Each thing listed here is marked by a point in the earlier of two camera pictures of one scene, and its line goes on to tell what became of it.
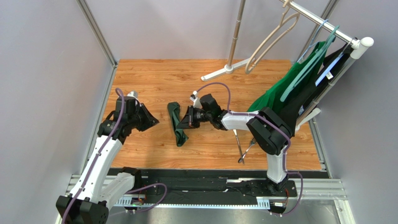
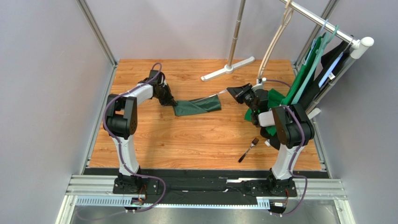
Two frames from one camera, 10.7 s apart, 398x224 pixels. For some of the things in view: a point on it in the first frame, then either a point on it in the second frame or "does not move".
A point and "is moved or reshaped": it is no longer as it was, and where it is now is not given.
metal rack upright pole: x=237 y=32 does not move
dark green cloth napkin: x=174 y=109 is moved or reshaped
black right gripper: x=190 y=117 -> x=245 y=94
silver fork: x=252 y=141 does not move
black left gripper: x=150 y=120 -> x=169 y=100
